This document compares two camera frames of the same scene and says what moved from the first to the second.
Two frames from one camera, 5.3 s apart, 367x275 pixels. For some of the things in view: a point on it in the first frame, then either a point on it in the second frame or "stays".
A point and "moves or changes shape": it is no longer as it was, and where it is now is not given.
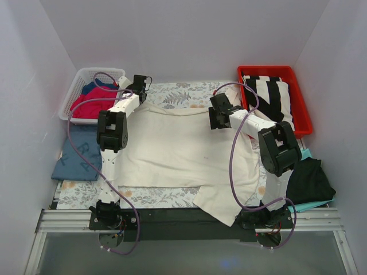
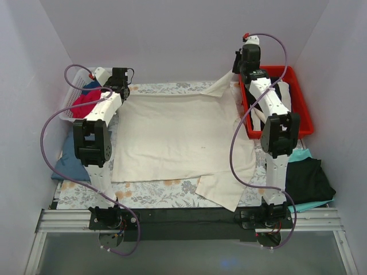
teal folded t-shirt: [305, 153] stays
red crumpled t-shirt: [90, 109] stays
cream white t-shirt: [188, 148] moves or changes shape
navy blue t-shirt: [90, 86] stays
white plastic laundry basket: [82, 75] stays
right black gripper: [214, 120] → [237, 65]
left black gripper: [142, 95] → [124, 92]
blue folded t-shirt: [71, 166] stays
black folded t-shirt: [308, 182] stays
